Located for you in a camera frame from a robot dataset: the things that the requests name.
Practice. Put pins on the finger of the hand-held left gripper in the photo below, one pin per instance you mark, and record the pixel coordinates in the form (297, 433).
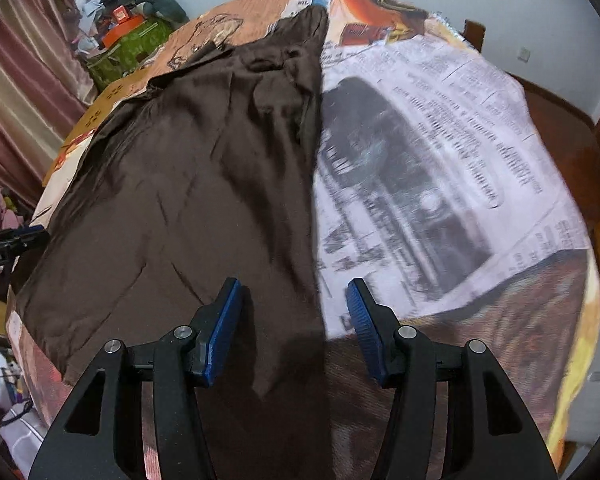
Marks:
(25, 236)

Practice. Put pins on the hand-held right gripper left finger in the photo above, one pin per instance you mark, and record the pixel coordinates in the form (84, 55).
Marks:
(224, 332)

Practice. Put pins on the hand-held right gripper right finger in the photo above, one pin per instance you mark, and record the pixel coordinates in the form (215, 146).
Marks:
(365, 332)

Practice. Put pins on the brown pants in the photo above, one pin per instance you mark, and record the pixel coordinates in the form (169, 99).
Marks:
(190, 170)

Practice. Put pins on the pile of mixed clothes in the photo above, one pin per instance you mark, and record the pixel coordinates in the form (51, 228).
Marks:
(100, 7)

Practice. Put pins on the pink cloth heap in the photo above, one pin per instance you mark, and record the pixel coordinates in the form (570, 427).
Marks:
(0, 212)

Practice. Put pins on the yellow wooden bed board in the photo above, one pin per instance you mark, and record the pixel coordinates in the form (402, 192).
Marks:
(92, 110)

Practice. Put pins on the striped pink curtain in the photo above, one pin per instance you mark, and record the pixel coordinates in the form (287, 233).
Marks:
(20, 85)

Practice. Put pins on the printed blanket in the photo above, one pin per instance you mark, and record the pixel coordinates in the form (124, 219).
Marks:
(430, 170)

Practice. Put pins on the orange box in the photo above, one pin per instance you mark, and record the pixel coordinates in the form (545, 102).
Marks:
(122, 30)

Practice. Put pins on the white wall socket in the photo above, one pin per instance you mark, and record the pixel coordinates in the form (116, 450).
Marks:
(523, 53)

